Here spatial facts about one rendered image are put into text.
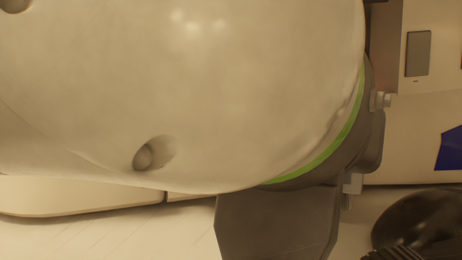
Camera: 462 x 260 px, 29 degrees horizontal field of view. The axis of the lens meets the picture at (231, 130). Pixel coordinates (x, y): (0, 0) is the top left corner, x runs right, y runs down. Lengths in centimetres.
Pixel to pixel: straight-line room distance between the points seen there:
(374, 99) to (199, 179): 15
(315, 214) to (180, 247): 18
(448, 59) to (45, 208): 33
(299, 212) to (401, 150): 27
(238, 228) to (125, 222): 21
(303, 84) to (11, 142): 10
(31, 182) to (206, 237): 13
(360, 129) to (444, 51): 32
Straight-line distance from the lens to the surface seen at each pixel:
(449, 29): 72
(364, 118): 40
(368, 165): 54
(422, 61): 71
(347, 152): 41
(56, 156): 30
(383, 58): 73
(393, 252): 33
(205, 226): 64
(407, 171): 71
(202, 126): 26
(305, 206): 44
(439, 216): 60
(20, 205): 65
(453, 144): 71
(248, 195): 45
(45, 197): 64
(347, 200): 64
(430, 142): 71
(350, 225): 64
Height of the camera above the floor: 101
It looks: 18 degrees down
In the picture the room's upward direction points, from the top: straight up
